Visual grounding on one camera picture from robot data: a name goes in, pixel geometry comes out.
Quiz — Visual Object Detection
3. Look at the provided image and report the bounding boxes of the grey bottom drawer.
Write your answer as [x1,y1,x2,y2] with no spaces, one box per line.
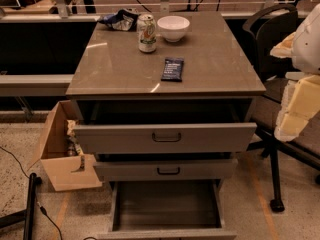
[98,180,236,240]

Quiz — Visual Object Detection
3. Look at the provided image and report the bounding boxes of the grey drawer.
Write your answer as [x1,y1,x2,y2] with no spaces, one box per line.
[74,123,256,154]
[93,159,238,181]
[98,180,236,240]

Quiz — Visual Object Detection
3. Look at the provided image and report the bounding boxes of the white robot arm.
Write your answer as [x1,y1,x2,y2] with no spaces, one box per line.
[270,4,320,142]

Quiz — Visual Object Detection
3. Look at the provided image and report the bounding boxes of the grey top drawer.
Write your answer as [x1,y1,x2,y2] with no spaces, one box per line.
[74,123,256,154]

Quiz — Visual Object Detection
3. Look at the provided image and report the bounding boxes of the grey middle drawer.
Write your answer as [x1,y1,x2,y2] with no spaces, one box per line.
[93,159,238,181]

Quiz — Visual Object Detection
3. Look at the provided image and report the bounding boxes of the grey drawer cabinet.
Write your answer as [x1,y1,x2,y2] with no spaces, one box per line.
[65,11,267,192]

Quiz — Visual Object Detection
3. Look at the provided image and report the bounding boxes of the black office chair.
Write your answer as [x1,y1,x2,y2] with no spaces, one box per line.
[242,4,320,212]

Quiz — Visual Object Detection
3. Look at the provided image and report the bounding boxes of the dark blue snack bar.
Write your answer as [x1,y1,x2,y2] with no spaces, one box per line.
[161,57,184,82]

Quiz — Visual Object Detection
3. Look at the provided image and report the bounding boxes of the white bowl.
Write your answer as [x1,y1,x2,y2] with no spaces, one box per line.
[157,16,190,42]

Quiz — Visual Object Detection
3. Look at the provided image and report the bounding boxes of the green soda can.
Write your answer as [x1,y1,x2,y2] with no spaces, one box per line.
[137,13,156,53]

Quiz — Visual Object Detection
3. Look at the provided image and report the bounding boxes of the crumpled blue chip bag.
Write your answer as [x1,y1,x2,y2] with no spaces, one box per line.
[98,8,139,31]

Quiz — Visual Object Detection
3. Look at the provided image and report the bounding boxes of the cardboard box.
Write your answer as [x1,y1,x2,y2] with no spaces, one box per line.
[29,101,102,191]

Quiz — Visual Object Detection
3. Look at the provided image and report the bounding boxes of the black stand leg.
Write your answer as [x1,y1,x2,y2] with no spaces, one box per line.
[0,173,42,240]

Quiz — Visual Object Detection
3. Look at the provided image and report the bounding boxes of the black floor cable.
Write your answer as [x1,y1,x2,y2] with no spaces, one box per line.
[0,145,64,240]

